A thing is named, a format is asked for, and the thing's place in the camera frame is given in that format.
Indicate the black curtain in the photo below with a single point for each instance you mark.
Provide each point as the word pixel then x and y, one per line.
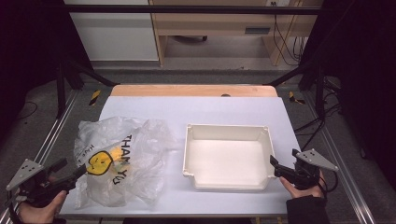
pixel 28 46
pixel 364 77

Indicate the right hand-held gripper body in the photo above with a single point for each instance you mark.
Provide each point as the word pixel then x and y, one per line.
pixel 308 174

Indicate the person's left hand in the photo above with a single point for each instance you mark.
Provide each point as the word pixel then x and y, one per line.
pixel 43 213

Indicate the clear printed plastic bag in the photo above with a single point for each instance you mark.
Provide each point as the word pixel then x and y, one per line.
pixel 146 155

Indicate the white cabinet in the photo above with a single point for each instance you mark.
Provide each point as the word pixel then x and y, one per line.
pixel 115 37

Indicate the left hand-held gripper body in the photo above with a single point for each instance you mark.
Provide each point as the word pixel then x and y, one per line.
pixel 31 186

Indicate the black frame stand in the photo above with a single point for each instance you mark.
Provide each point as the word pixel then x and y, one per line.
pixel 61 90
pixel 319 90

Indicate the person's right hand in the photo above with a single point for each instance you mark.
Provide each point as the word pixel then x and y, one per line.
pixel 303 193

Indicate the yellow black tape piece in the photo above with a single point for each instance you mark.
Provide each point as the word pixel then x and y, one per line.
pixel 294 98
pixel 95 97

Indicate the white table cover sheet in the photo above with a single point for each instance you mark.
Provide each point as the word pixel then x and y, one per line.
pixel 186 109

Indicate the yellow drink carton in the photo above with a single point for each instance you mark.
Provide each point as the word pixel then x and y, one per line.
pixel 117 154

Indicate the aluminium rail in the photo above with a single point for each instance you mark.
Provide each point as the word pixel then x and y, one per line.
pixel 46 146
pixel 345 183

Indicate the wooden desk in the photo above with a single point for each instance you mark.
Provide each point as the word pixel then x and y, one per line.
pixel 211 23

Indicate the black horizontal frame bar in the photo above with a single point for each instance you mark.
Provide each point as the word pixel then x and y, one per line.
pixel 186 9

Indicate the white plastic bin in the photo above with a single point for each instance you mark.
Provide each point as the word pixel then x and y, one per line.
pixel 227 158

